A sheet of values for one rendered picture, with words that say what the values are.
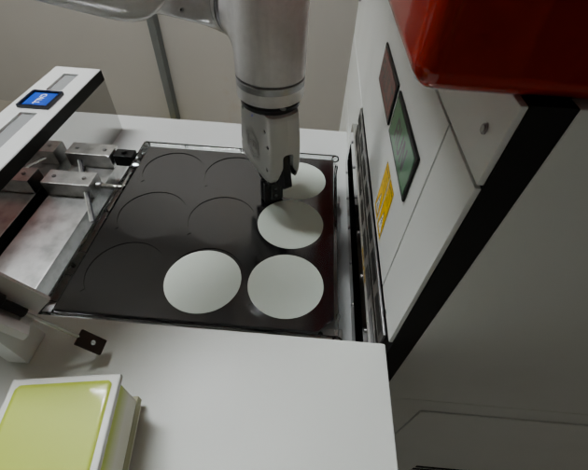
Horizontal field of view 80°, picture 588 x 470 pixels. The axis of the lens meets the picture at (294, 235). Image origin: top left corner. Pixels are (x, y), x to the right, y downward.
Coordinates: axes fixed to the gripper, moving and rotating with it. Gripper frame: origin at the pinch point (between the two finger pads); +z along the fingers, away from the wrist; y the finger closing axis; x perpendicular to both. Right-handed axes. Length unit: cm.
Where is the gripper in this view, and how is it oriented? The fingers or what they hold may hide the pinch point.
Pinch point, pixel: (272, 188)
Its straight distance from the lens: 56.7
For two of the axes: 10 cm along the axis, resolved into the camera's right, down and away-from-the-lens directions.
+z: -0.4, 6.6, 7.5
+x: 8.7, -3.4, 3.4
